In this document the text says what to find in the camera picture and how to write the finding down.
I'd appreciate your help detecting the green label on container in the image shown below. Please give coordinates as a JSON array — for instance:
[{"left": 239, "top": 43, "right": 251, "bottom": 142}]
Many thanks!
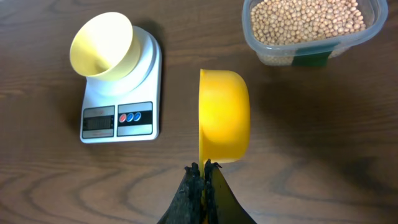
[{"left": 292, "top": 44, "right": 337, "bottom": 67}]

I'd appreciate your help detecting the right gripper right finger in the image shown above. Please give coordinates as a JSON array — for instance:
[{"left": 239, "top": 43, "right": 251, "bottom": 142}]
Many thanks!
[{"left": 205, "top": 159, "right": 256, "bottom": 224}]

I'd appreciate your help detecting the pale yellow bowl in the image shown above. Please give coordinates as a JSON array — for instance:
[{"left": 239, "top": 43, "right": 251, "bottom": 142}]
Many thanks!
[{"left": 69, "top": 12, "right": 141, "bottom": 81}]

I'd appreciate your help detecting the clear plastic container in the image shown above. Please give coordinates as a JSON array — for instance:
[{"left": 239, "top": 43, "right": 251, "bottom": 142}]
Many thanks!
[{"left": 242, "top": 0, "right": 388, "bottom": 67}]

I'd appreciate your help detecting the white digital kitchen scale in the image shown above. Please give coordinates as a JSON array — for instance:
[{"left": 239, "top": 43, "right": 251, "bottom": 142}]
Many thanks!
[{"left": 80, "top": 26, "right": 162, "bottom": 144}]

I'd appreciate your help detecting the soybeans pile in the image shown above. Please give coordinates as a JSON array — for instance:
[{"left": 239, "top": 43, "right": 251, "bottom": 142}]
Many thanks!
[{"left": 250, "top": 0, "right": 367, "bottom": 45}]

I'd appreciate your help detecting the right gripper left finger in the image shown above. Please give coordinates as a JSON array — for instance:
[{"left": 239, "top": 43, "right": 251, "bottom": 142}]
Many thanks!
[{"left": 157, "top": 162, "right": 205, "bottom": 224}]

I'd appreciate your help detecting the yellow measuring scoop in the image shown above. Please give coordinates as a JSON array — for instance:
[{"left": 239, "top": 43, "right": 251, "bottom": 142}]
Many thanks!
[{"left": 198, "top": 69, "right": 251, "bottom": 172}]

